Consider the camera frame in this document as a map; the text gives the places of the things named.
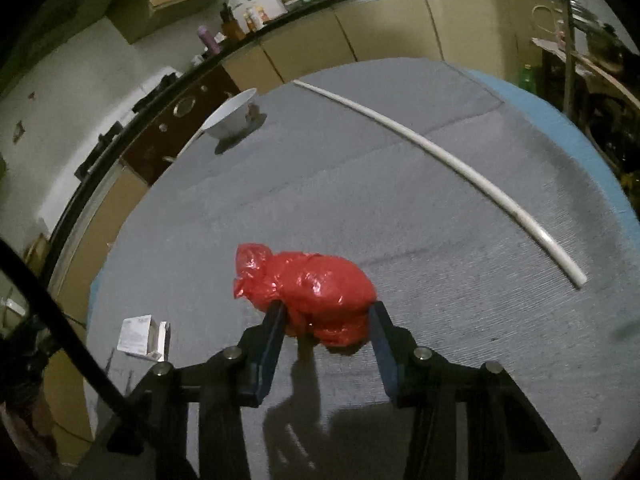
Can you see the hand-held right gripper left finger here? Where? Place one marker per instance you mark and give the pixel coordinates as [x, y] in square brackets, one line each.
[272, 345]

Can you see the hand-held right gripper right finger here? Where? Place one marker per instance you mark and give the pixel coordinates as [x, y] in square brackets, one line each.
[382, 350]

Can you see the red plastic bag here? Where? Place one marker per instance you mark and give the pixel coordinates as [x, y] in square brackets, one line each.
[320, 290]

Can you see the small white box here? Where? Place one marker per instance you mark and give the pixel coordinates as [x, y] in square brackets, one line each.
[137, 335]

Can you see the grey table cover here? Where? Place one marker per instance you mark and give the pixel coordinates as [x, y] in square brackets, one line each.
[400, 210]

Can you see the long white stick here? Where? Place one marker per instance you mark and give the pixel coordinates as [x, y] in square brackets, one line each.
[450, 155]

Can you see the white bowl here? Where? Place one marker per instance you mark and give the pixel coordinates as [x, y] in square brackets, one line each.
[227, 117]

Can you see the dark brown appliance front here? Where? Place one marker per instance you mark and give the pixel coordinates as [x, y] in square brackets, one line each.
[170, 125]

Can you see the green bottle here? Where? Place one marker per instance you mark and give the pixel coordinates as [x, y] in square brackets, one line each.
[527, 79]

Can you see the purple bottle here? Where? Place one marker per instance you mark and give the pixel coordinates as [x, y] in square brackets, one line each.
[209, 40]

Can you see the brown bottle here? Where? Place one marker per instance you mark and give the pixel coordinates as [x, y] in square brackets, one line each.
[231, 22]

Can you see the orange bottle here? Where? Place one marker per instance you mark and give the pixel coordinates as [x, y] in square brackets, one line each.
[253, 17]

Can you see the metal shelf rack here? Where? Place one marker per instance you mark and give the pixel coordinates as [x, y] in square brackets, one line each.
[590, 60]

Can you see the cardboard box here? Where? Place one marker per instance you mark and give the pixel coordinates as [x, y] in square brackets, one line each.
[160, 0]

